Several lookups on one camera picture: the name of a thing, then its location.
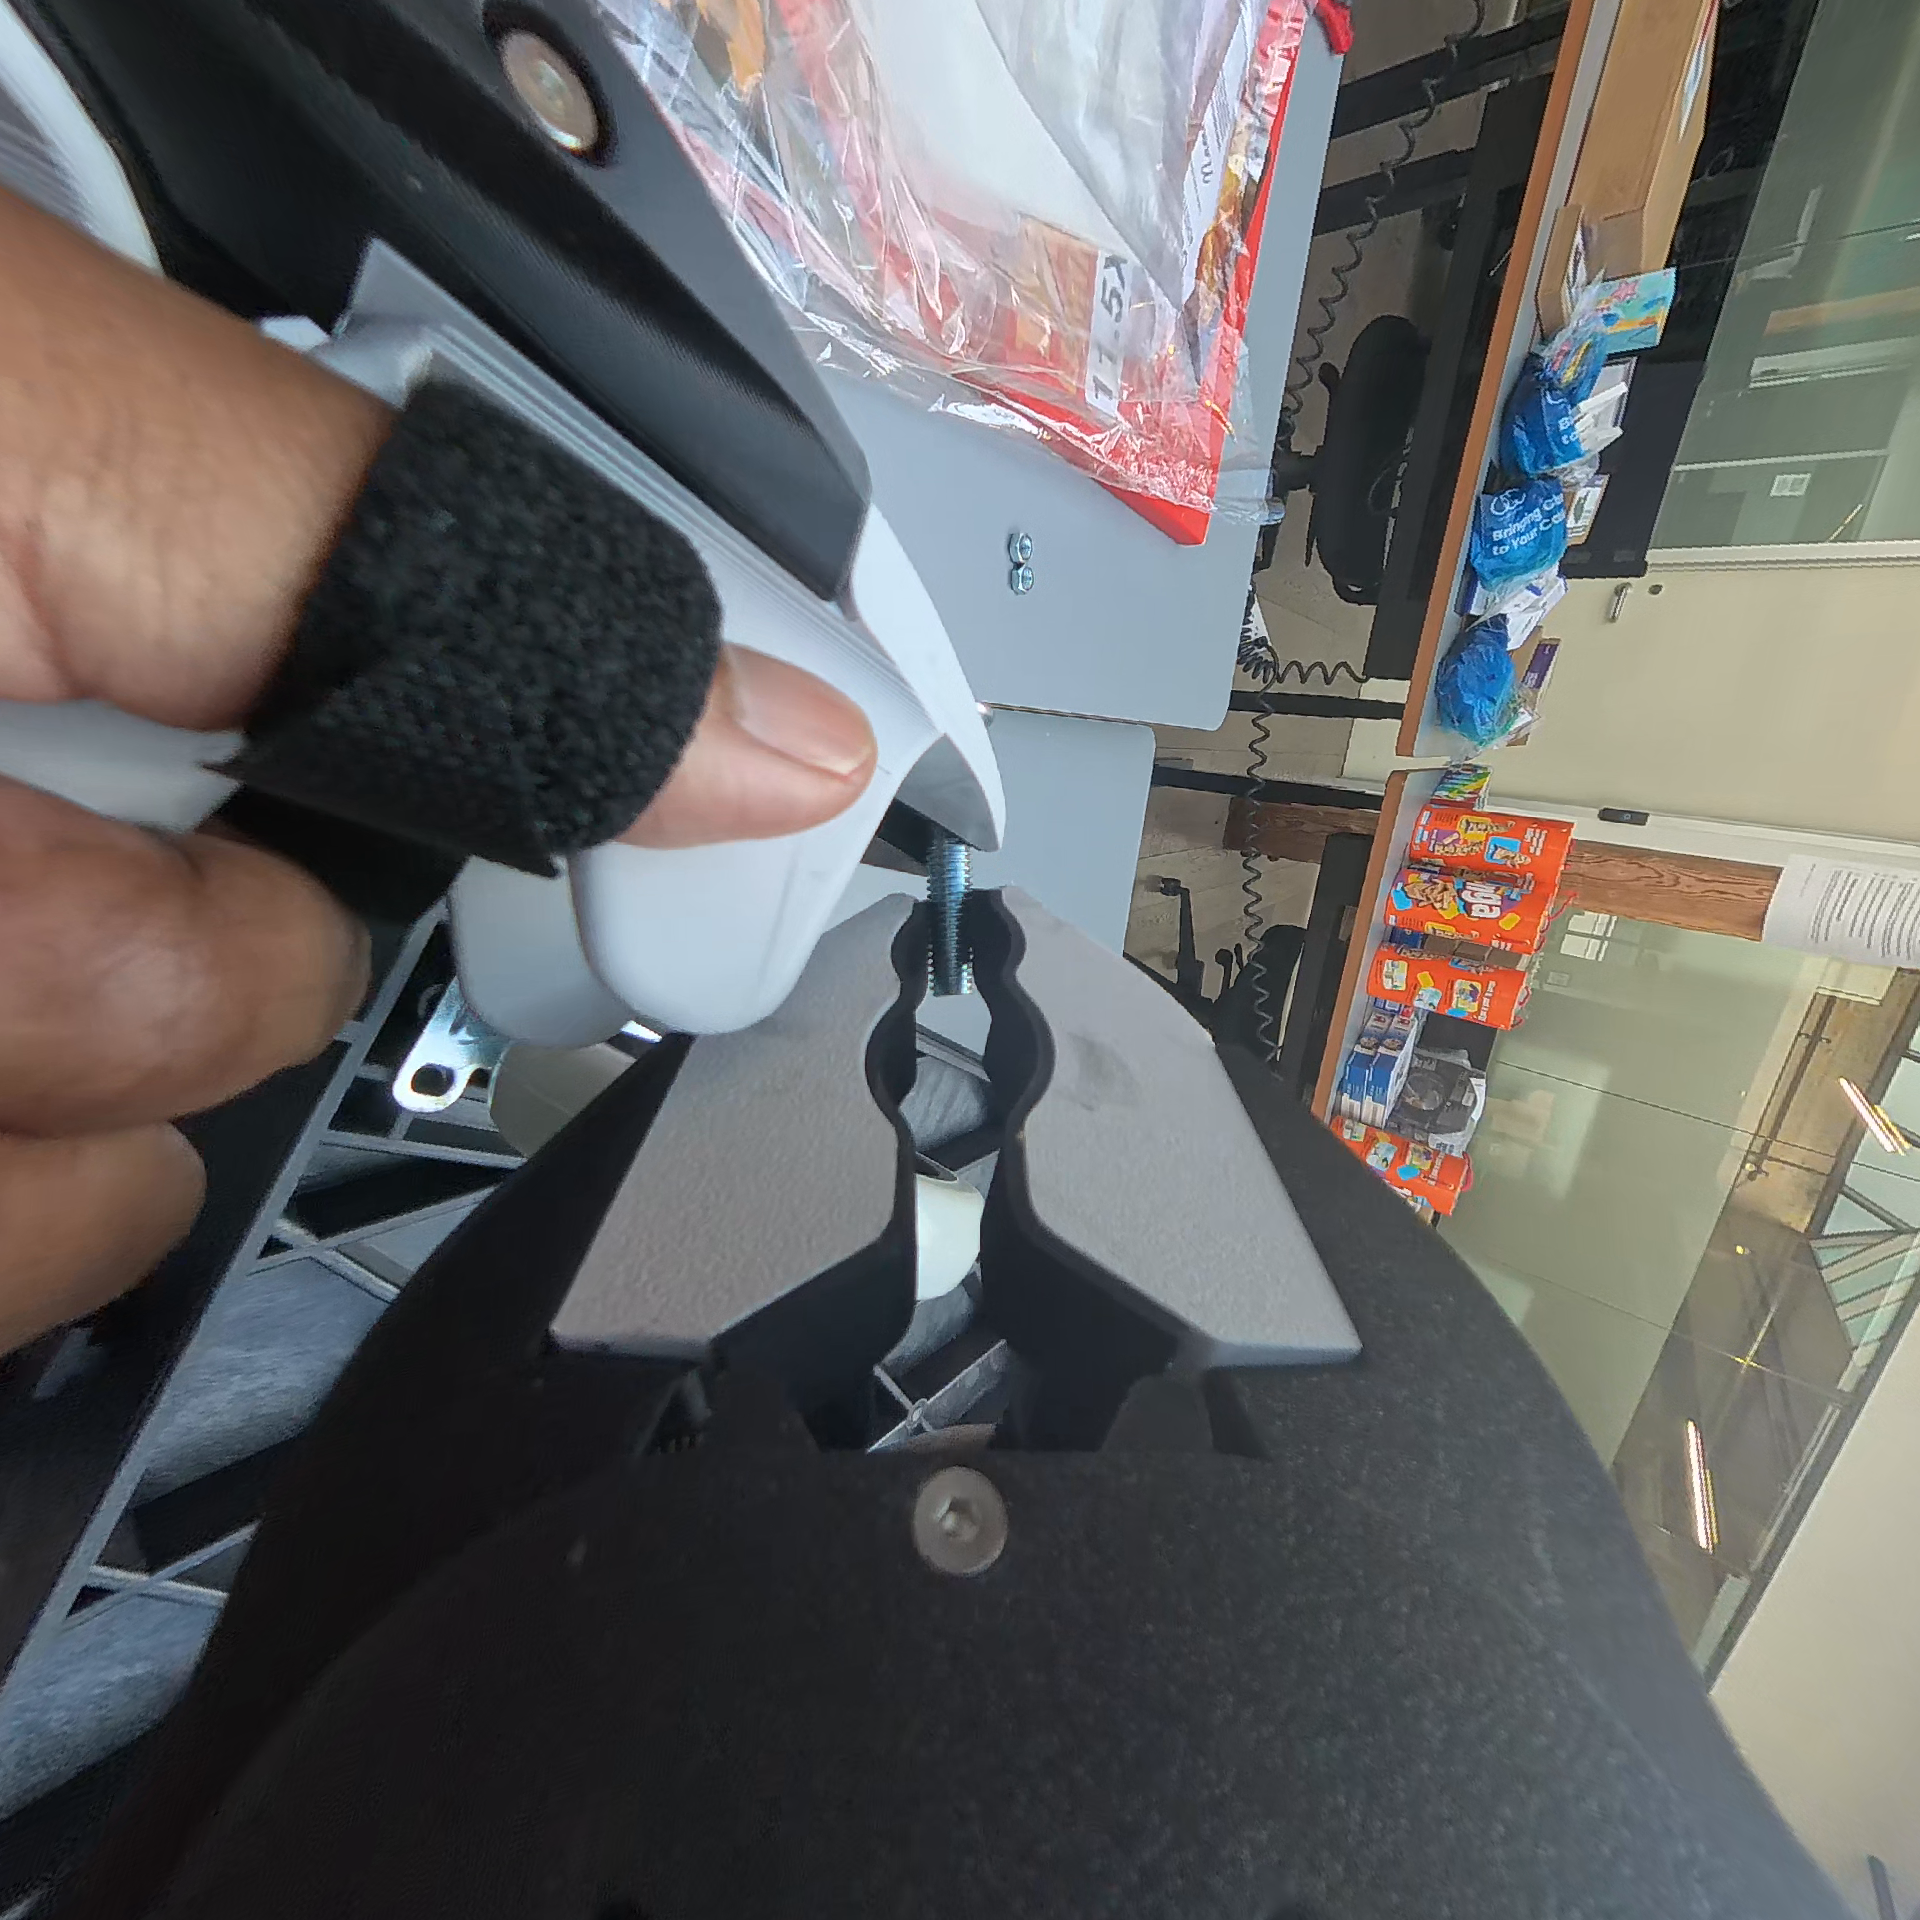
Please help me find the blue plastic bag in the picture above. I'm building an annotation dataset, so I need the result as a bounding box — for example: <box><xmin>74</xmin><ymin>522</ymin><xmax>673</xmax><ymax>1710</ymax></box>
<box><xmin>1500</xmin><ymin>348</ymin><xmax>1604</xmax><ymax>477</ymax></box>
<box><xmin>1434</xmin><ymin>614</ymin><xmax>1536</xmax><ymax>751</ymax></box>
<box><xmin>1466</xmin><ymin>480</ymin><xmax>1572</xmax><ymax>592</ymax></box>

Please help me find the black plastic dolly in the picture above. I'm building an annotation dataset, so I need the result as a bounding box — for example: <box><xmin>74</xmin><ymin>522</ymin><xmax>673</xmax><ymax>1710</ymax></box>
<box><xmin>0</xmin><ymin>900</ymin><xmax>1021</xmax><ymax>1699</ymax></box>

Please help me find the grey desk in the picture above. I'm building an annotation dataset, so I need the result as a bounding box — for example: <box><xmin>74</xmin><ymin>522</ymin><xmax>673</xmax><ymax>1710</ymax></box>
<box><xmin>715</xmin><ymin>0</ymin><xmax>1344</xmax><ymax>970</ymax></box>

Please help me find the orange snack box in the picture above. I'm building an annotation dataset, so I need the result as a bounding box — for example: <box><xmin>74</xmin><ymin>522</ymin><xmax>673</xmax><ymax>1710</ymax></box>
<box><xmin>1366</xmin><ymin>945</ymin><xmax>1533</xmax><ymax>1032</ymax></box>
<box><xmin>1346</xmin><ymin>1116</ymin><xmax>1474</xmax><ymax>1218</ymax></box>
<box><xmin>1386</xmin><ymin>864</ymin><xmax>1566</xmax><ymax>956</ymax></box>
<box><xmin>1415</xmin><ymin>805</ymin><xmax>1576</xmax><ymax>891</ymax></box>

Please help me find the white paper sheet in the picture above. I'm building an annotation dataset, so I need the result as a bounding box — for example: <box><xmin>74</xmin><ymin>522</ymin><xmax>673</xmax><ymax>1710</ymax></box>
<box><xmin>1759</xmin><ymin>853</ymin><xmax>1920</xmax><ymax>973</ymax></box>

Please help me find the cardboard box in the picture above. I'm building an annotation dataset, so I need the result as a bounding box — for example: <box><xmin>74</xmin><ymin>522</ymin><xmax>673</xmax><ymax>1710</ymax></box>
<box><xmin>1572</xmin><ymin>0</ymin><xmax>1721</xmax><ymax>291</ymax></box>

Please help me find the person's left hand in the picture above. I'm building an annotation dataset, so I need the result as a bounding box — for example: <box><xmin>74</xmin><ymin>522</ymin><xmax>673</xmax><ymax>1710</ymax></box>
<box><xmin>0</xmin><ymin>192</ymin><xmax>882</xmax><ymax>1356</ymax></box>

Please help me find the clear plastic snack bag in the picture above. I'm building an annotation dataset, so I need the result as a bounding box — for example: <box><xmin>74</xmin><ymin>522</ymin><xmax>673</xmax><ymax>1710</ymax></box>
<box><xmin>630</xmin><ymin>0</ymin><xmax>1325</xmax><ymax>553</ymax></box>

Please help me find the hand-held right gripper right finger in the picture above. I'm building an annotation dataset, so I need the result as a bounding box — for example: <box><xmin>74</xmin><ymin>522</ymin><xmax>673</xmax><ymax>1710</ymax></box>
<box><xmin>974</xmin><ymin>885</ymin><xmax>1368</xmax><ymax>1451</ymax></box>

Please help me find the black office chair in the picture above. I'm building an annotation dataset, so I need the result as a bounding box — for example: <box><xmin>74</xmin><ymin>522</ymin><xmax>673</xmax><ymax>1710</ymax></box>
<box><xmin>1272</xmin><ymin>314</ymin><xmax>1445</xmax><ymax>606</ymax></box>

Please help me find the silver bolt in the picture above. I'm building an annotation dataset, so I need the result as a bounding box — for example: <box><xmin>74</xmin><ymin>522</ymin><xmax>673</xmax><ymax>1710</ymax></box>
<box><xmin>921</xmin><ymin>836</ymin><xmax>986</xmax><ymax>1003</ymax></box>

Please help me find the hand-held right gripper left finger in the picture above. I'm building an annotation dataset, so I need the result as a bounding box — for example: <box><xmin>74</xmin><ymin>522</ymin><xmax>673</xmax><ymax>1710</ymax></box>
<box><xmin>552</xmin><ymin>895</ymin><xmax>920</xmax><ymax>1442</ymax></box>

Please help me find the black coiled cable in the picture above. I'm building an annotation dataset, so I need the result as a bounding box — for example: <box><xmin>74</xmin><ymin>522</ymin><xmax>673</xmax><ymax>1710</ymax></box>
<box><xmin>1231</xmin><ymin>224</ymin><xmax>1360</xmax><ymax>850</ymax></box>

